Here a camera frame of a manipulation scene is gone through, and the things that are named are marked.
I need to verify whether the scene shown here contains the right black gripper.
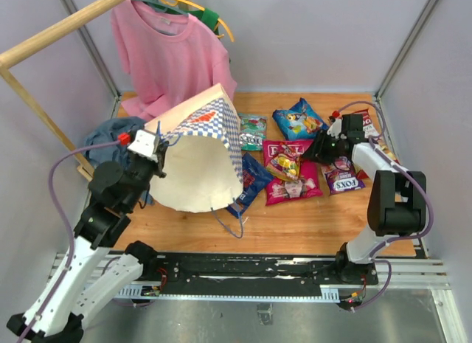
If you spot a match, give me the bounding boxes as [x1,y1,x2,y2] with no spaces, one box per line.
[301,129,344,165]

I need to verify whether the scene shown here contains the pink purple snack pouch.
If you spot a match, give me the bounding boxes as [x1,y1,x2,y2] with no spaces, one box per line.
[321,156,365,195]

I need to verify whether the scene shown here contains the pink snack bag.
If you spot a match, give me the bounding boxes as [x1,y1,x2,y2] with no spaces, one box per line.
[263,139,323,206]

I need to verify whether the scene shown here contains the blue snack bag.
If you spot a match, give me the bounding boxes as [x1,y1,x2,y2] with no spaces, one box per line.
[272,98,328,141]

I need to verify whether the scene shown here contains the orange snack pack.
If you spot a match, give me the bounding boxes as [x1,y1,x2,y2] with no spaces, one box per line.
[265,153,300,181]

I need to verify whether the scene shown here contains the blue checkered paper bag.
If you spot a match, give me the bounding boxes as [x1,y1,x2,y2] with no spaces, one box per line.
[145,83,243,213]

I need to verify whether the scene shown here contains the red Chuba chips bag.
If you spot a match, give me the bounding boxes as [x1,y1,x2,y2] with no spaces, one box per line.
[355,108,398,161]

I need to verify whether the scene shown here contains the blue white snack pack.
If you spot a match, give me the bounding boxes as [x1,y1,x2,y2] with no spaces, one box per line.
[226,153,274,218]

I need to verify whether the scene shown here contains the green white snack pack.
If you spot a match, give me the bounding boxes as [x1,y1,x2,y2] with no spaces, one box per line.
[238,113,267,151]

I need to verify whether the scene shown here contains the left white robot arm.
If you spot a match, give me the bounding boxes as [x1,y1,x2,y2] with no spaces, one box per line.
[7,141,169,342]

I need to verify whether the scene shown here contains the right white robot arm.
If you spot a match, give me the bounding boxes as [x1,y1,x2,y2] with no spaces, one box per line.
[302,113,433,284]

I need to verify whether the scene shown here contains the blue crumpled cloth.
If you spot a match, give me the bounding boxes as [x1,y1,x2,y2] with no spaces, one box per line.
[83,117,145,169]

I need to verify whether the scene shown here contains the pink t-shirt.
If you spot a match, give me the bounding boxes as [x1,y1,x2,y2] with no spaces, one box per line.
[111,0,237,121]

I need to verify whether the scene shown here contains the green garment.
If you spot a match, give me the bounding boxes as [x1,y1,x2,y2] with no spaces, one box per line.
[132,0,232,66]

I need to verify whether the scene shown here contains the grey-blue hanger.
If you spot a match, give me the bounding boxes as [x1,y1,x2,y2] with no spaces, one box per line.
[132,0,188,16]

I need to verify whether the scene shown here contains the yellow hanger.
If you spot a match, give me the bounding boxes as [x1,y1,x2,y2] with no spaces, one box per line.
[159,0,235,43]

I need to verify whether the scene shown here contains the wooden clothes rack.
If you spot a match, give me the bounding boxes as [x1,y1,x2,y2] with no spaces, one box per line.
[0,0,192,181]

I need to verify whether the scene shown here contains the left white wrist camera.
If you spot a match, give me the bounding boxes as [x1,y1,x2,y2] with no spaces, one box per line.
[127,129,159,163]

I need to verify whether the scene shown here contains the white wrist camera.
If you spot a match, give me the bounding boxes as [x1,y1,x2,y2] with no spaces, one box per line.
[127,129,159,163]
[327,118,342,139]

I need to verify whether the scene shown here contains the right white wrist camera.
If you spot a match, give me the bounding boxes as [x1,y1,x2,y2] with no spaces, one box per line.
[327,118,342,139]

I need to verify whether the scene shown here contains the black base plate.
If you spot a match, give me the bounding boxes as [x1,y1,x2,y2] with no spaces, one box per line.
[151,252,378,294]

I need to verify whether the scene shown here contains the grey slotted cable duct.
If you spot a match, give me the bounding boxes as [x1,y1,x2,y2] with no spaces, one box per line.
[114,283,341,303]

